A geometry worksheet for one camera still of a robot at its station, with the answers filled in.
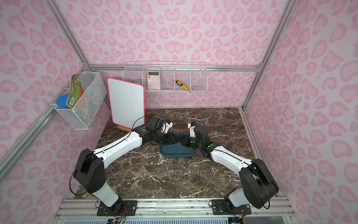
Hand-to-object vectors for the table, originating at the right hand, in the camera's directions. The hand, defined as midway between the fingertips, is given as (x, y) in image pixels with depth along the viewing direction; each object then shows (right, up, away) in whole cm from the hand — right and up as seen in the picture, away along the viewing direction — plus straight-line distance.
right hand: (177, 139), depth 83 cm
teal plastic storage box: (-2, -9, +12) cm, 15 cm away
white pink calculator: (-17, +38, +12) cm, 44 cm away
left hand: (-1, 0, 0) cm, 1 cm away
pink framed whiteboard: (-45, +25, +37) cm, 63 cm away
